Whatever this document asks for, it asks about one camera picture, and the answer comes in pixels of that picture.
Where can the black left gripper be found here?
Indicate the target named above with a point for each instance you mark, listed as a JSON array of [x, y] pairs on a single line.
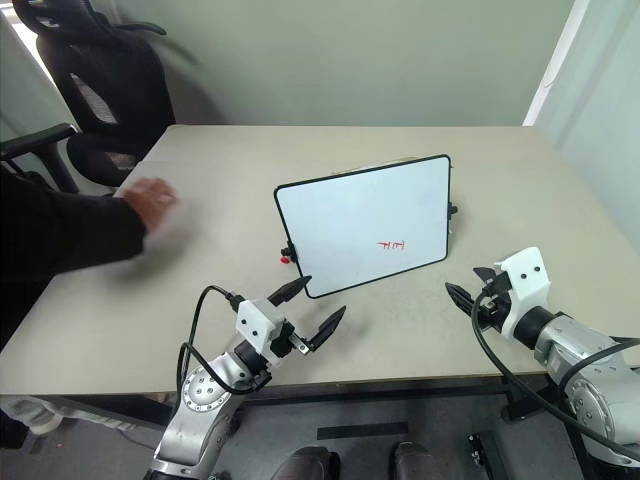
[[284, 342]]

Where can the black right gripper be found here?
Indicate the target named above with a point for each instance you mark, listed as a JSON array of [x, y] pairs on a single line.
[[497, 300]]

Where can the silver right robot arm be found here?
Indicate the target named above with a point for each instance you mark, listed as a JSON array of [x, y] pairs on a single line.
[[575, 342]]

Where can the person's black-sleeved forearm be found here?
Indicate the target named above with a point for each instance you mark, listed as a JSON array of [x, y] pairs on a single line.
[[65, 235]]

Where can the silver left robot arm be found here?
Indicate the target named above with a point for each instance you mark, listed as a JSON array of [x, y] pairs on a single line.
[[200, 395]]

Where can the person's bare hand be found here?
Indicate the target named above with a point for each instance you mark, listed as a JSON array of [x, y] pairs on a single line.
[[150, 197]]

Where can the black-framed tabletop whiteboard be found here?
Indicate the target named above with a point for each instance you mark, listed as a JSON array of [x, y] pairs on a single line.
[[360, 220]]

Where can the black floor tape strip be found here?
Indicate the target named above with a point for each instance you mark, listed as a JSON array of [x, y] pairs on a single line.
[[362, 431]]

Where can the dark rounded shape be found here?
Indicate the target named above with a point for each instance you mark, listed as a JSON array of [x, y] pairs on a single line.
[[412, 461], [307, 465]]

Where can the black mesh office chair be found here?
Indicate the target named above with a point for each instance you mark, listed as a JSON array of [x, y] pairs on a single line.
[[110, 80]]

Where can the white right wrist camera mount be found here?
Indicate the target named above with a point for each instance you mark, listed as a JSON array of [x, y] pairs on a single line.
[[525, 280]]

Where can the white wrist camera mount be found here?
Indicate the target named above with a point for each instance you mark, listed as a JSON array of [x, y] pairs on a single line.
[[525, 280], [254, 320]]

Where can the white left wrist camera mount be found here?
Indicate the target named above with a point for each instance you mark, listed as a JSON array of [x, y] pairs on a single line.
[[254, 320]]

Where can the black metal table frame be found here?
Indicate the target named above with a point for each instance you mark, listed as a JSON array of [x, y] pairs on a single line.
[[400, 387]]

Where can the black metal floor bracket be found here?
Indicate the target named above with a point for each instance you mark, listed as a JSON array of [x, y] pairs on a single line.
[[477, 457]]

